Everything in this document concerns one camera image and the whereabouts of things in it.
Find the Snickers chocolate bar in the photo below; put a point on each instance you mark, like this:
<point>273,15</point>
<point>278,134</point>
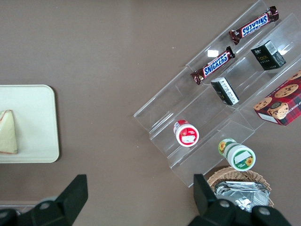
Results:
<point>255,24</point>
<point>215,64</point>

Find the silver foil container stack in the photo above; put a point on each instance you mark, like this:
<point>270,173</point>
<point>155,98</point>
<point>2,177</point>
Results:
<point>244,195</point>

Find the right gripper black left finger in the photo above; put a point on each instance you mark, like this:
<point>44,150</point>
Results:
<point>75,193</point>

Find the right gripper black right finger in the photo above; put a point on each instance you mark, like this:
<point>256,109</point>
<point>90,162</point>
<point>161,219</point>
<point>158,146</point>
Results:
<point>202,195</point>

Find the red lid yogurt cup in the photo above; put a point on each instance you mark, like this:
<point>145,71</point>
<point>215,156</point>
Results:
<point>187,135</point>

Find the red tartan cookie box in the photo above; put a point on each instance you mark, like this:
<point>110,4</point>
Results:
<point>282,101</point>

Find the cream plastic tray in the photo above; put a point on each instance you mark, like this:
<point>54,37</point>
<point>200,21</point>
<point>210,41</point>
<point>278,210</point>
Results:
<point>35,117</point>

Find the triangle sandwich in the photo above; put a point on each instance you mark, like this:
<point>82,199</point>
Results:
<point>8,134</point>

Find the clear acrylic stepped riser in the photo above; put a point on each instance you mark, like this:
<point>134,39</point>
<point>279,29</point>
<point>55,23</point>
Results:
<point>164,113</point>
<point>244,70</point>

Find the green lid yogurt cup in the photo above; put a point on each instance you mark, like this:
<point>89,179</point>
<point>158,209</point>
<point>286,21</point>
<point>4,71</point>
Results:
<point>240,156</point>

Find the light wicker basket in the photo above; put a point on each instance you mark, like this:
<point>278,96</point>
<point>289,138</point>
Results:
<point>235,175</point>

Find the small black carton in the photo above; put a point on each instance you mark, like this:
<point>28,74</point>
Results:
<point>224,90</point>
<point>266,56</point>

